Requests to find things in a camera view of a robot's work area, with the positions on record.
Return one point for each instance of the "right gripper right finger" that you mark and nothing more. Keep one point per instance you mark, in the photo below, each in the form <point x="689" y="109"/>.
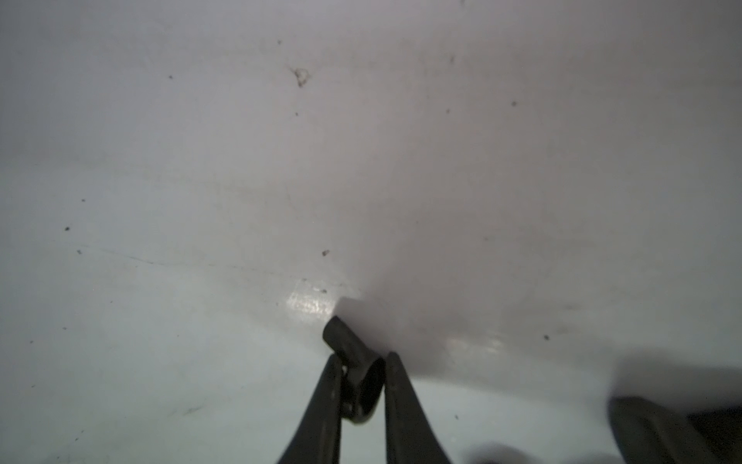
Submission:
<point x="409" y="436"/>

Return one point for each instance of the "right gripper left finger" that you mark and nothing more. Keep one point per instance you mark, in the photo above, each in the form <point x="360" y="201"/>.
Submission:
<point x="317" y="438"/>

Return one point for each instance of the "black bolt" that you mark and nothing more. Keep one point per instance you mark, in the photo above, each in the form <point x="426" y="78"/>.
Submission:
<point x="647" y="432"/>
<point x="364" y="371"/>

